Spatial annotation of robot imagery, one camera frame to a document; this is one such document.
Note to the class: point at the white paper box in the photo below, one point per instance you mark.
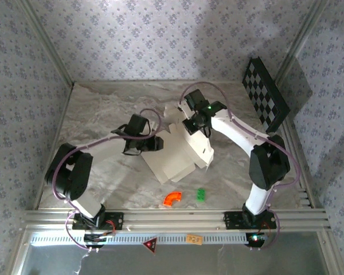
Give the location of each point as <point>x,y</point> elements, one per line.
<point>175,160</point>

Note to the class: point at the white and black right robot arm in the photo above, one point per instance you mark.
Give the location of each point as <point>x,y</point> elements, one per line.
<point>268,166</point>

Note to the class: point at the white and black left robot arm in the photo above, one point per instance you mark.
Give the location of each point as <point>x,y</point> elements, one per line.
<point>71,174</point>

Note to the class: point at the orange curved toy block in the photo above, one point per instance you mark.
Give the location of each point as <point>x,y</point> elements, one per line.
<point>169,199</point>

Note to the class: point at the green toy brick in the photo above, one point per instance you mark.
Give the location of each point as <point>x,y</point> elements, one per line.
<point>201,195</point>

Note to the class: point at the black checkerboard calibration board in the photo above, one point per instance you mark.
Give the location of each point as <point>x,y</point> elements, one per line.
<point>265,91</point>

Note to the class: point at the red triangle warning sticker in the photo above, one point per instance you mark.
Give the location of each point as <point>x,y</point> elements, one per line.
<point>150,244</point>

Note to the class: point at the orange label sticker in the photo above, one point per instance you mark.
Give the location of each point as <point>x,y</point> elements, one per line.
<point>194,239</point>

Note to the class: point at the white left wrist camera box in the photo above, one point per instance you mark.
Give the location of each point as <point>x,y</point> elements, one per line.
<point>154,127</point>

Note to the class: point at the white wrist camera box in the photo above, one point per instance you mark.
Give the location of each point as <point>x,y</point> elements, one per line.
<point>154,127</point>
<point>186,110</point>

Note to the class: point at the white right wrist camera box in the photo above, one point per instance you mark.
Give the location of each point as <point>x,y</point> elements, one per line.
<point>186,110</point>

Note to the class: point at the aluminium frame bar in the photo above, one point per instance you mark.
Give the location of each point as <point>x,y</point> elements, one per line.
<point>117,82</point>
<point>298,157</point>
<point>63,111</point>

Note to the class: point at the long aluminium mounting rail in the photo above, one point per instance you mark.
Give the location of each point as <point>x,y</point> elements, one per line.
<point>175,219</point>

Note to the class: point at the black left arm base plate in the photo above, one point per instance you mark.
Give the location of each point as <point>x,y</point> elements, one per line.
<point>116,220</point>

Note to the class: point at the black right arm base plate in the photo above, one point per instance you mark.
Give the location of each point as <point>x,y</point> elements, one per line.
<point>232,220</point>

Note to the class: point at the aluminium frame post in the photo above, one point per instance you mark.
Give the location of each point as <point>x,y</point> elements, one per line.
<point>49,43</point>
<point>300,43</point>

